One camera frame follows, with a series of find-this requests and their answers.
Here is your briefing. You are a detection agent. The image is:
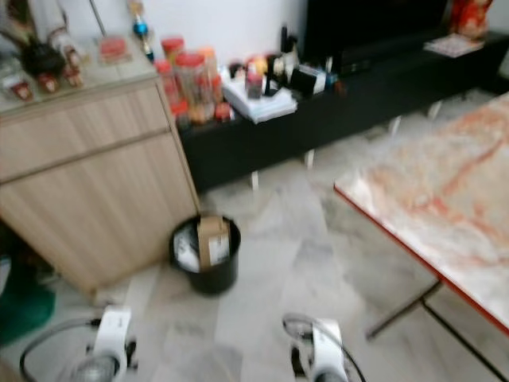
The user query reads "black rubbish bin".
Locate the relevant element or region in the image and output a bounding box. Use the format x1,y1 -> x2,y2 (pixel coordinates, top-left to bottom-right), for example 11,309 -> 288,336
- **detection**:
169,212 -> 242,296

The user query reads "blue and gold ornament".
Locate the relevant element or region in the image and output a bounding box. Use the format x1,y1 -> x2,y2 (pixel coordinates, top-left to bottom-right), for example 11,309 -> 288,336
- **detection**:
126,0 -> 153,60

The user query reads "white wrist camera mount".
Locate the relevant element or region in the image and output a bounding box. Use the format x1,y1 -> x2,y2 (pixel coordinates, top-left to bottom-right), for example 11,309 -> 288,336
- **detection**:
93,306 -> 134,381
304,318 -> 349,382

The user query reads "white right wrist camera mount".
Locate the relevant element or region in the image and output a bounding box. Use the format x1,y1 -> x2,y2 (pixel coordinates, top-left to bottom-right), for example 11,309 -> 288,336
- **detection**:
304,318 -> 349,382

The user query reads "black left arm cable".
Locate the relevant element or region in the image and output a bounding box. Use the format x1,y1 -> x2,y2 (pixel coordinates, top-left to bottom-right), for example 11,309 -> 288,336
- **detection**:
19,317 -> 100,382

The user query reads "black television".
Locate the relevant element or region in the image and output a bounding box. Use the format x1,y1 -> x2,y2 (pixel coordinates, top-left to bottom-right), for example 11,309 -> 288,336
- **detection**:
302,0 -> 454,68

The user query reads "dark altar statue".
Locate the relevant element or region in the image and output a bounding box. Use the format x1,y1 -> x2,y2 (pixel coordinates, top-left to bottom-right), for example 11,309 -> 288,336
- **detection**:
12,0 -> 92,90

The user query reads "green round object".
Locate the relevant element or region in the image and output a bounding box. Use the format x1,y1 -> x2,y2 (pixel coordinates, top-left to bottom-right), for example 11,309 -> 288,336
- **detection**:
0,255 -> 56,347

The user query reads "white crumpled trash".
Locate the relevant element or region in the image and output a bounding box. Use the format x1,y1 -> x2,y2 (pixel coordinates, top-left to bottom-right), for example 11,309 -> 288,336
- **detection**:
173,225 -> 201,273

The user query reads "small red box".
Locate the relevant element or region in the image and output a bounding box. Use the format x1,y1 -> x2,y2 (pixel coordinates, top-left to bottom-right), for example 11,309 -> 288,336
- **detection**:
99,36 -> 133,66

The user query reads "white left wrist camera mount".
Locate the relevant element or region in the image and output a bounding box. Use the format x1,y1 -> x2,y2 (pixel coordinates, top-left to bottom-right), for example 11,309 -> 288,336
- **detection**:
93,306 -> 134,381

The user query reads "black box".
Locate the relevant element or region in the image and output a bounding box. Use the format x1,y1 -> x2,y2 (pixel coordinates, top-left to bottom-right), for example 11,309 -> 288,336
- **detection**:
288,64 -> 331,98

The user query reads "white printed booklet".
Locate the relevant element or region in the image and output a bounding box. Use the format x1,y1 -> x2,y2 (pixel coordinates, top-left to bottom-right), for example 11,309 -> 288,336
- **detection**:
423,33 -> 486,58

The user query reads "black metal table frame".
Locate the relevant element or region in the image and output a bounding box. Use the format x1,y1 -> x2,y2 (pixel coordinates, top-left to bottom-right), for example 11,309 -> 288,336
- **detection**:
366,275 -> 509,381

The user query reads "black TV cabinet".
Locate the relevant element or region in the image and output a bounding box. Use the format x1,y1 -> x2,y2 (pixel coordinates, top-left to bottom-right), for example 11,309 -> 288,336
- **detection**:
179,32 -> 509,193

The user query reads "brown cardboard envelope with label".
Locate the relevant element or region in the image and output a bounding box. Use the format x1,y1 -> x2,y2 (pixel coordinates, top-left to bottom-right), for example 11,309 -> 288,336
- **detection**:
196,215 -> 232,272

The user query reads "red deity figurine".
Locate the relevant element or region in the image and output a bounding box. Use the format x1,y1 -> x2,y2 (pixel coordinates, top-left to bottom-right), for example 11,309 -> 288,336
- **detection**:
448,0 -> 495,41

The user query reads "light wooden cabinet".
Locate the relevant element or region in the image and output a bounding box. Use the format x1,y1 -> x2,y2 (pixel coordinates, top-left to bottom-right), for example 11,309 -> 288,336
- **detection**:
0,56 -> 201,297

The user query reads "large clear jar red lid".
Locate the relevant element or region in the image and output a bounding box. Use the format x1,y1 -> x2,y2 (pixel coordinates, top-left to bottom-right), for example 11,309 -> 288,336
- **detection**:
175,53 -> 217,127

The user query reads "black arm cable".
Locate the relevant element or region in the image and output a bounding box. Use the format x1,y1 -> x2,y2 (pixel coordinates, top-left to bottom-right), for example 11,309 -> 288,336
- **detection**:
19,317 -> 100,382
282,313 -> 368,382

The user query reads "white paper stack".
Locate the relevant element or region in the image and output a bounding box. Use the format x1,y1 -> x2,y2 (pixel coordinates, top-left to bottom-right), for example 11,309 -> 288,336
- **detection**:
219,73 -> 299,124

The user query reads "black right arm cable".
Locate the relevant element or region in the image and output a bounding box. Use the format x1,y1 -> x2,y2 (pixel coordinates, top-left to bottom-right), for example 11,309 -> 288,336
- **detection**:
282,313 -> 368,382

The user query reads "small clear jar red lid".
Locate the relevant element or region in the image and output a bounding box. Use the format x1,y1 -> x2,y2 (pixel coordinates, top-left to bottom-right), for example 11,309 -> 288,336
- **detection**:
161,36 -> 185,76

